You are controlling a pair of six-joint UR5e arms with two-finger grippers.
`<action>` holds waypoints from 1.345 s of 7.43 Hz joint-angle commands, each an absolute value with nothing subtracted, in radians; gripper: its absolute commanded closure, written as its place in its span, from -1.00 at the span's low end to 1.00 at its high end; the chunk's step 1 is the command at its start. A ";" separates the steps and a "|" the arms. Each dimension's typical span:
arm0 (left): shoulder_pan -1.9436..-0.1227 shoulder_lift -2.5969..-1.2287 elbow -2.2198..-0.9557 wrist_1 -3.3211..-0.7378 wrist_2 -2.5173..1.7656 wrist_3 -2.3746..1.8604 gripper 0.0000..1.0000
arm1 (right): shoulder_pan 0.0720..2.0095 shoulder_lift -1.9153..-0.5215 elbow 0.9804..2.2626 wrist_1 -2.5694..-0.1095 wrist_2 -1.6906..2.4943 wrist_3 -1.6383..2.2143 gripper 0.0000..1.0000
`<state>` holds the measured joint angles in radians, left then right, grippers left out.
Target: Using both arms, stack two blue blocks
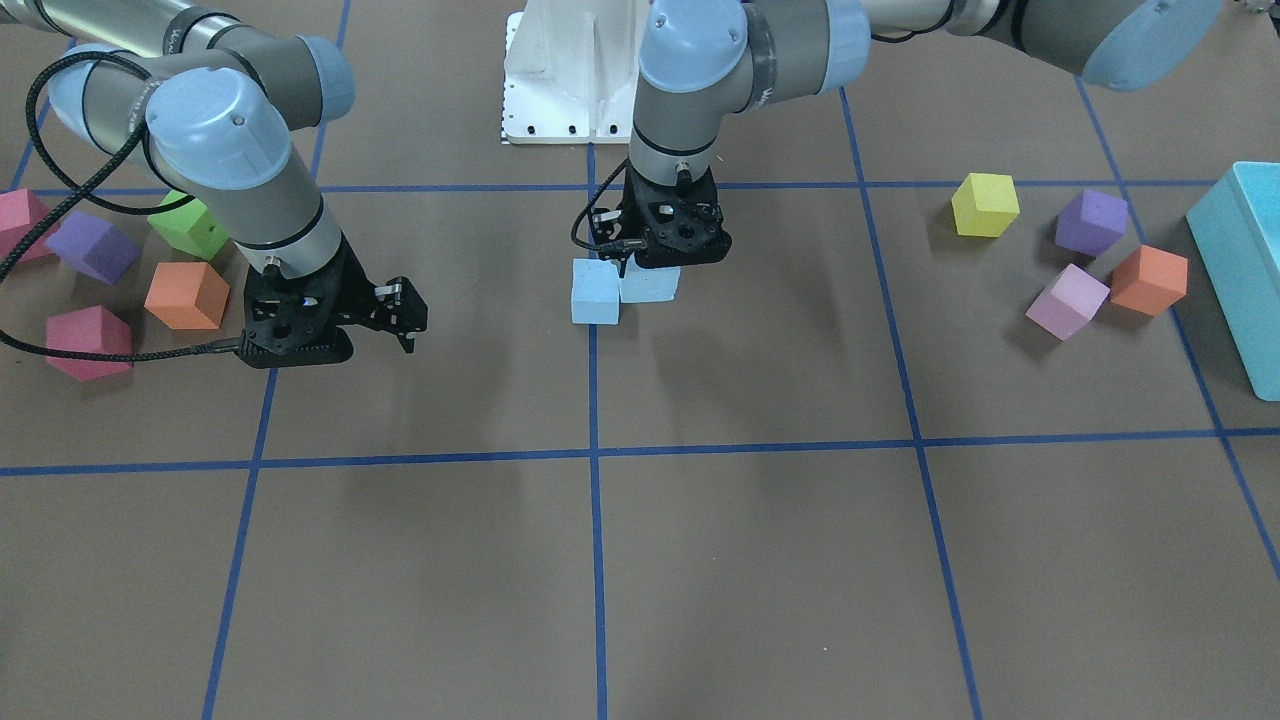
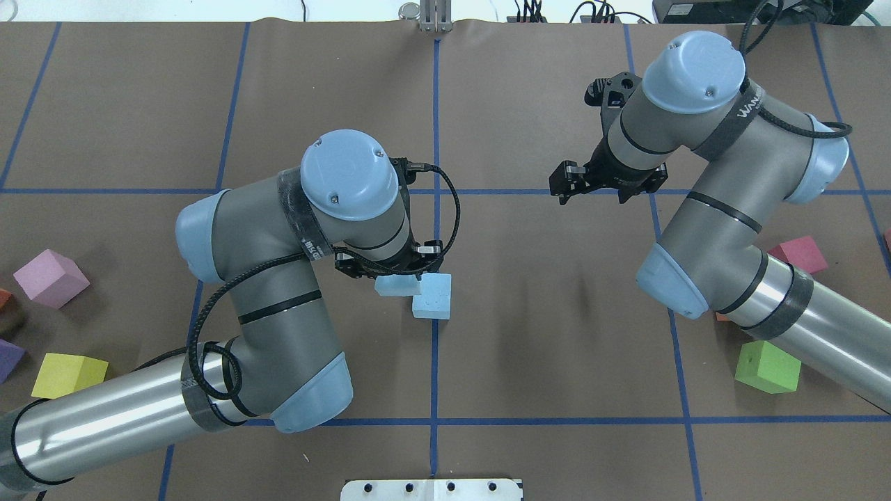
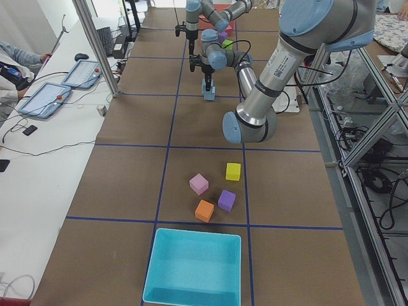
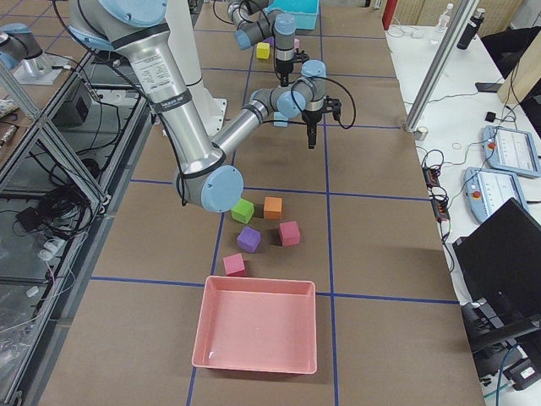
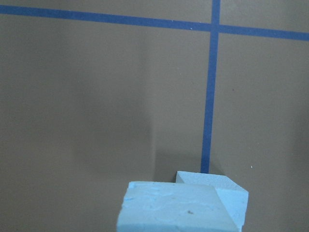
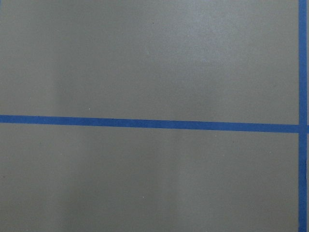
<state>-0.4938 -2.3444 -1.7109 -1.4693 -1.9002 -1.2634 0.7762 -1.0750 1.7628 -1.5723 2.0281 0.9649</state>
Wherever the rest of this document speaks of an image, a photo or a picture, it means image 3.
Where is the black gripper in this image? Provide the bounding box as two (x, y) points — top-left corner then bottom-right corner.
(186, 29), (198, 55)
(201, 63), (214, 92)

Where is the light blue block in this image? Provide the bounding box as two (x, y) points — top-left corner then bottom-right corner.
(203, 92), (215, 101)
(201, 79), (215, 96)

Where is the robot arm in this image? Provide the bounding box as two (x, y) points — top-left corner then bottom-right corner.
(182, 0), (254, 57)
(198, 1), (377, 143)

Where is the person forearm white sleeve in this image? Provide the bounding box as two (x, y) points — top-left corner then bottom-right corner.
(1, 41), (42, 68)

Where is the person hand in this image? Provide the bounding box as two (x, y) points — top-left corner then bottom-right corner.
(40, 53), (52, 64)

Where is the pink plastic bin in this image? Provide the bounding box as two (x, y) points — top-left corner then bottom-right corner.
(200, 1), (235, 32)

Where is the purple foam block right side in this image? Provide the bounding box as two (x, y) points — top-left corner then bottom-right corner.
(218, 32), (228, 44)

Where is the purple foam block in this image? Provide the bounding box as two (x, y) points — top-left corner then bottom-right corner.
(217, 189), (236, 212)
(218, 32), (228, 44)

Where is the green foam block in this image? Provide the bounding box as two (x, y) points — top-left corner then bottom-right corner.
(221, 40), (235, 50)

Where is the red foam block near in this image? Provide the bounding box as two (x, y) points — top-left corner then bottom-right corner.
(225, 25), (233, 36)

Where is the black keyboard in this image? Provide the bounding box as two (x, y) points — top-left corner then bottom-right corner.
(96, 27), (113, 57)

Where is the yellow foam block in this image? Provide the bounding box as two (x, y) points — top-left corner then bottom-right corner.
(225, 163), (242, 182)

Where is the teach pendant far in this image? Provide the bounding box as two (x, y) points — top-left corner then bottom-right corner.
(61, 59), (101, 89)

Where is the teach pendant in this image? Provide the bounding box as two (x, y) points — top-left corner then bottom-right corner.
(61, 59), (101, 89)
(17, 82), (72, 120)

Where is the pink foam block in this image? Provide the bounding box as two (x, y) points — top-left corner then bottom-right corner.
(189, 173), (209, 195)

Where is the black computer mouse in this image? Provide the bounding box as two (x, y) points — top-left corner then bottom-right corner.
(74, 53), (89, 62)

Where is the purple foam block left side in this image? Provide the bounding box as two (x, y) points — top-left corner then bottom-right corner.
(217, 189), (236, 212)

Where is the orange foam block left side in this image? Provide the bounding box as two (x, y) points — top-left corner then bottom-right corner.
(194, 200), (214, 222)

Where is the teach pendant near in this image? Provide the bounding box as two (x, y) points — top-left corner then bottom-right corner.
(17, 82), (72, 120)

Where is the black phone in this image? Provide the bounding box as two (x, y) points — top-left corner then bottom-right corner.
(22, 125), (38, 136)

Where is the cyan plastic bin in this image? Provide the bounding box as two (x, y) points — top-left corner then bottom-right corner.
(142, 228), (242, 305)

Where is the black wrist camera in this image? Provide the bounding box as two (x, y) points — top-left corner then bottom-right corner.
(189, 55), (202, 72)
(175, 22), (186, 37)

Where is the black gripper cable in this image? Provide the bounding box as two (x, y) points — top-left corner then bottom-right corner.
(219, 39), (334, 113)

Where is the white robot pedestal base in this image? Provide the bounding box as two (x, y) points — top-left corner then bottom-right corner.
(273, 87), (300, 113)

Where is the aluminium frame post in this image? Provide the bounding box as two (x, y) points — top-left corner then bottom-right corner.
(72, 0), (120, 98)

